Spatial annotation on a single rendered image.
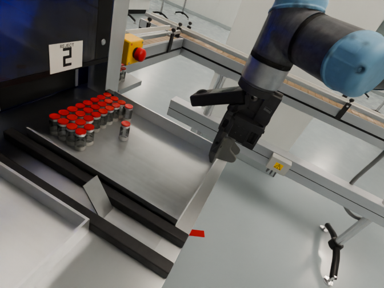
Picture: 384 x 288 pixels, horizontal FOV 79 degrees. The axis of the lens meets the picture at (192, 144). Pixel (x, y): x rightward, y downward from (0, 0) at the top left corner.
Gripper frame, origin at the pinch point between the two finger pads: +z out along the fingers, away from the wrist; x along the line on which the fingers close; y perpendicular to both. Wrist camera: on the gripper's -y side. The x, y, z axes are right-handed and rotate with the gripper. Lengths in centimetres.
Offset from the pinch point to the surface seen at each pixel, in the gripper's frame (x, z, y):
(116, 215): -23.2, 3.5, -8.3
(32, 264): -35.5, 3.6, -12.2
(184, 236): -21.1, 1.6, 3.5
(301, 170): 85, 39, 45
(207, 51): 82, 0, -32
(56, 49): -9.7, -12.0, -35.9
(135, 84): 21.8, 4.3, -35.9
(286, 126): 144, 42, 34
